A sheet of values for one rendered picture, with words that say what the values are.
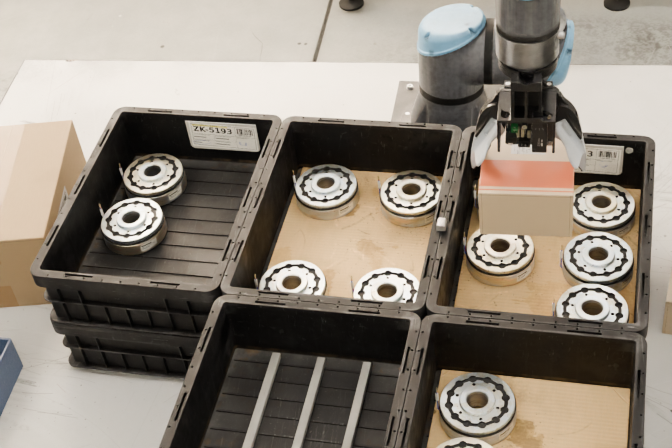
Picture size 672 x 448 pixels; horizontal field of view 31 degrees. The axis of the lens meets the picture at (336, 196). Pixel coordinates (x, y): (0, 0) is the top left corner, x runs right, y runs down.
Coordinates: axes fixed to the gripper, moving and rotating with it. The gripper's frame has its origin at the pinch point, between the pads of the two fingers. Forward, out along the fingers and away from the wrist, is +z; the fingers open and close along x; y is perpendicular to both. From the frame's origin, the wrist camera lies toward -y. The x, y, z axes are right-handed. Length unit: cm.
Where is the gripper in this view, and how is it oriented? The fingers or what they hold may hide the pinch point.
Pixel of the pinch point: (528, 165)
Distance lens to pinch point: 162.1
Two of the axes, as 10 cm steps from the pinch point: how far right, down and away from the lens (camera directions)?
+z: 1.1, 7.2, 6.9
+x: 9.8, 0.3, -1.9
